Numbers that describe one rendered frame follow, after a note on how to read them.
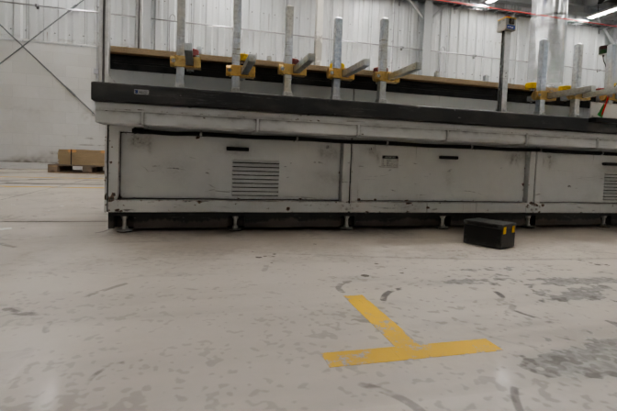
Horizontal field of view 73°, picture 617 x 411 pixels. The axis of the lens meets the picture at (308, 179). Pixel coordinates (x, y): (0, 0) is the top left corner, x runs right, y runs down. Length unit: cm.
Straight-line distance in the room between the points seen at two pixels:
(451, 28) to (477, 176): 874
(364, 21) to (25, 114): 729
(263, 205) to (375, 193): 67
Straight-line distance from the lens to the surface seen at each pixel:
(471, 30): 1169
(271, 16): 978
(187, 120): 205
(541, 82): 281
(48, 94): 965
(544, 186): 318
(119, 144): 229
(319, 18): 325
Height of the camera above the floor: 41
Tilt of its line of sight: 3 degrees down
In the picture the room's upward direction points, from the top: 2 degrees clockwise
